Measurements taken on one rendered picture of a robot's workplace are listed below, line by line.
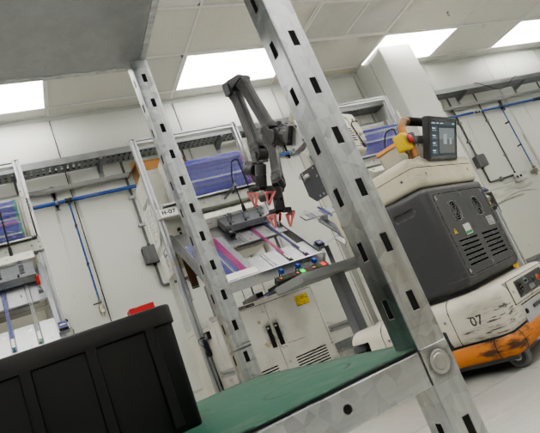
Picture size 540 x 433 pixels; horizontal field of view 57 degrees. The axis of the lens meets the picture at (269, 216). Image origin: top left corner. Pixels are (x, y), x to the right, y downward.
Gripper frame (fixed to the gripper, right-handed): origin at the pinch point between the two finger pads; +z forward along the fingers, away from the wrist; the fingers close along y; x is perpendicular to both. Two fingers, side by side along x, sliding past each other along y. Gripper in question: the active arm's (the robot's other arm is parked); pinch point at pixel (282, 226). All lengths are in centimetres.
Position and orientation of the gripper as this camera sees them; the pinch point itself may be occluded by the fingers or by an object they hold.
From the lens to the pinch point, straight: 256.0
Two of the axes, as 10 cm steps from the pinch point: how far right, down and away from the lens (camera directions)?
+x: 5.3, -1.7, -8.3
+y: -8.3, 0.9, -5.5
